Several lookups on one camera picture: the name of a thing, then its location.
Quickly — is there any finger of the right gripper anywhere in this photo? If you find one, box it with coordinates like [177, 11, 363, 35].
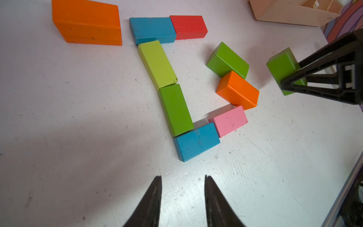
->
[280, 29, 363, 105]

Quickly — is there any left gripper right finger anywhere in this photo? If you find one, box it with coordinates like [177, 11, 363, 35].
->
[204, 176, 245, 227]

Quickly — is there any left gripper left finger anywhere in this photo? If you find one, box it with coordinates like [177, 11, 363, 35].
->
[124, 176, 162, 227]

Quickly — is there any teal block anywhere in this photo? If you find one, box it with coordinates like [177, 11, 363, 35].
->
[174, 123, 220, 162]
[130, 17, 176, 45]

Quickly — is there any pink block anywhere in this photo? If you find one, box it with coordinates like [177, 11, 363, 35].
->
[208, 106, 248, 138]

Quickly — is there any red block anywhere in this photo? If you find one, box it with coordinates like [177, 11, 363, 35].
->
[170, 15, 208, 40]

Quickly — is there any light green block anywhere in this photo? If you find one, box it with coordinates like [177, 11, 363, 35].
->
[138, 40, 178, 91]

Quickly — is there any orange block right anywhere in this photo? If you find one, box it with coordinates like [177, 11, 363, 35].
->
[216, 71, 260, 110]

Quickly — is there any orange block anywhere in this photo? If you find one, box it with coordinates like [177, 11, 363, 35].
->
[216, 71, 260, 110]
[52, 1, 123, 46]

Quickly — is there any orange block middle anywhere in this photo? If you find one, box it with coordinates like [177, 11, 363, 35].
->
[52, 1, 123, 46]

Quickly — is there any aluminium front rail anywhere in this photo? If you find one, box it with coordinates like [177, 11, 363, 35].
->
[322, 155, 363, 227]

